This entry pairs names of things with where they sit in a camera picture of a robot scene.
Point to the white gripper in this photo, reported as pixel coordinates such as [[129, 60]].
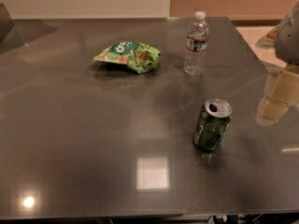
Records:
[[290, 41]]

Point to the green soda can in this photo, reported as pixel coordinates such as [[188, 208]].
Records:
[[214, 119]]

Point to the clear plastic water bottle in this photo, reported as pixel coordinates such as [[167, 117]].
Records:
[[196, 44]]

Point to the green chip bag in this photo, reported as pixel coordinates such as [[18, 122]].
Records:
[[138, 57]]

